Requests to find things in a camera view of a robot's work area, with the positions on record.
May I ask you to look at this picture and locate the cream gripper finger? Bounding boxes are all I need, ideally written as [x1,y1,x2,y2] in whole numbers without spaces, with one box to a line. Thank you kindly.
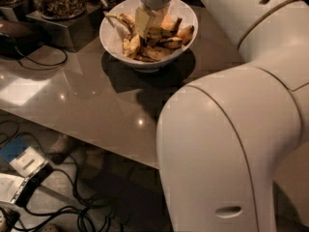
[149,6,169,28]
[135,7,152,39]

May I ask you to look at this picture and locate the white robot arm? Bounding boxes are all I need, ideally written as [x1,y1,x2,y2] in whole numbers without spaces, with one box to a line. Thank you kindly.
[156,0,309,232]

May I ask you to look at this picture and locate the orange ripe banana back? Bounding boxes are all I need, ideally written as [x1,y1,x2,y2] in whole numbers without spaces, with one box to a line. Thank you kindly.
[161,14,183,37]

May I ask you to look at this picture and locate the dark spotted banana middle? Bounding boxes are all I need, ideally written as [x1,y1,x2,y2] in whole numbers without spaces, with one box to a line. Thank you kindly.
[159,37,183,49]

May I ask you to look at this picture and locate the white ceramic bowl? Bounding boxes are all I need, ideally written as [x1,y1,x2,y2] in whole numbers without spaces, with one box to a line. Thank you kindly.
[99,0,199,73]

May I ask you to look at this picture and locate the spotted banana bottom front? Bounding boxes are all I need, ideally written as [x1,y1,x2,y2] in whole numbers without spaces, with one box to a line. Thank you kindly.
[141,45,173,61]

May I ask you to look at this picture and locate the long spotted banana left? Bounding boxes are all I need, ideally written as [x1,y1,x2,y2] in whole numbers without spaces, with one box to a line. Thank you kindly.
[105,13,141,59]

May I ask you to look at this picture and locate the orange banana right edge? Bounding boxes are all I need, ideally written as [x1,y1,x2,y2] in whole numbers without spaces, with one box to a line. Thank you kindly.
[178,25,194,45]

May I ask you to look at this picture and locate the metal stand block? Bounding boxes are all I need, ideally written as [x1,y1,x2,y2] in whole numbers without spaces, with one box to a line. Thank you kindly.
[26,3,103,52]

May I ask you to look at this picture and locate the beige shoe right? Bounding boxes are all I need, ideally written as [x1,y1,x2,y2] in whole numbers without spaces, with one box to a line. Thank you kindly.
[80,148,104,181]

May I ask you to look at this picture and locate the beige shoe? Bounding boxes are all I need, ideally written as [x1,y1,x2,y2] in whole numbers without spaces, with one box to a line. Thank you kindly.
[47,134,75,164]
[80,148,104,181]

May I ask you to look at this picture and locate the beige shoe left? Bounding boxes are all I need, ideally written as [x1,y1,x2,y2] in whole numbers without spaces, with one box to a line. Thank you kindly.
[47,134,75,164]

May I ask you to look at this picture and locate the blue and silver box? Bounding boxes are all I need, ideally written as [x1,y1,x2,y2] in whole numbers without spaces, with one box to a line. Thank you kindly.
[0,137,53,207]

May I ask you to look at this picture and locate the black appliance with cable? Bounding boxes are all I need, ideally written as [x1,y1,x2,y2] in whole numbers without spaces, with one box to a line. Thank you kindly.
[0,19,68,71]

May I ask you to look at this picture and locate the black floor cables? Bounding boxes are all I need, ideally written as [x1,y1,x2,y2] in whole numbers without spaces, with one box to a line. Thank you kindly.
[0,119,133,232]

